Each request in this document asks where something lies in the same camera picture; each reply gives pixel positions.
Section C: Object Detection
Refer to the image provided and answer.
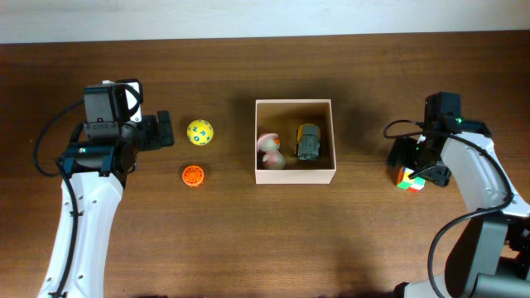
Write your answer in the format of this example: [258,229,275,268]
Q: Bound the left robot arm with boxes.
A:
[39,79,175,297]

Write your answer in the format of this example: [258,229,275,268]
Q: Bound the orange ribbed plastic ball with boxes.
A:
[181,165,205,187]

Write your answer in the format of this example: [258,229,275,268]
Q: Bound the grey and yellow toy truck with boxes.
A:
[295,123,320,161]

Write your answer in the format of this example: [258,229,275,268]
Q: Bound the yellow ball with blue letters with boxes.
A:
[186,119,214,146]

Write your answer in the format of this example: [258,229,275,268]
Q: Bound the pink and white duck toy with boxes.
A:
[257,133,286,170]

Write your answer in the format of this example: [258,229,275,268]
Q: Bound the multicoloured puzzle cube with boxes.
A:
[396,166,425,193]

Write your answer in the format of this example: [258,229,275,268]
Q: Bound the white cardboard box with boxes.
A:
[254,99,337,185]

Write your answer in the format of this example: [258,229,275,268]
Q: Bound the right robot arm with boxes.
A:
[384,92,529,297]

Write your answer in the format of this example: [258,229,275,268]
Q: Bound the right black cable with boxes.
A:
[383,118,517,298]

